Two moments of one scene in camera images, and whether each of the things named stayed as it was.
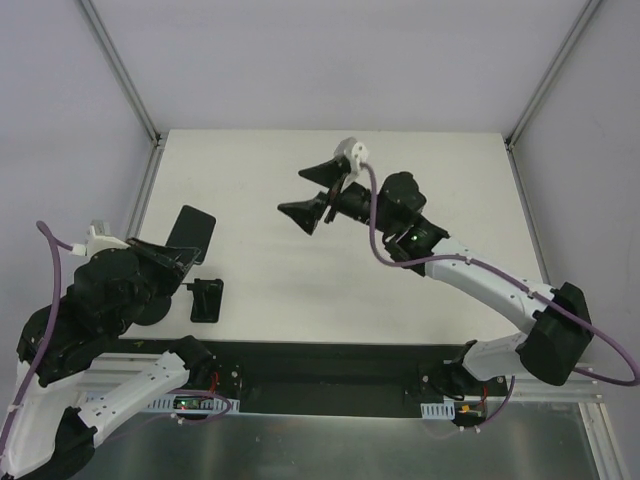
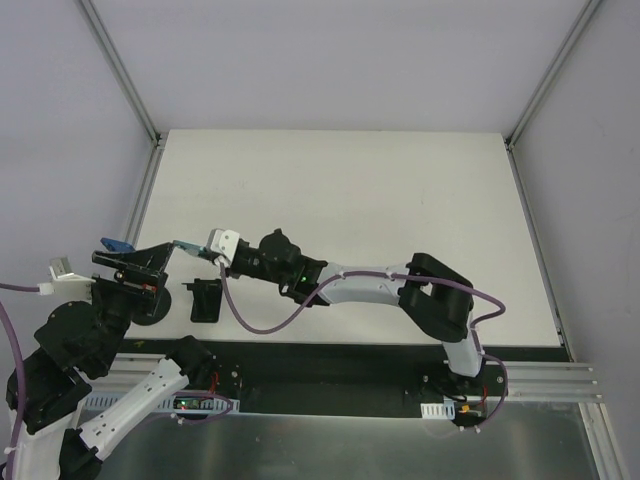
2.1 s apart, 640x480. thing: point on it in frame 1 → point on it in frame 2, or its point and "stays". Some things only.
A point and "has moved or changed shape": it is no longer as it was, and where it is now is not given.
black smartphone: [193, 228] has moved or changed shape
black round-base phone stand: [153, 311] stays
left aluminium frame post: [157, 138] stays
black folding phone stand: [207, 296] stays
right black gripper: [333, 195] → [240, 257]
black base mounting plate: [318, 376] stays
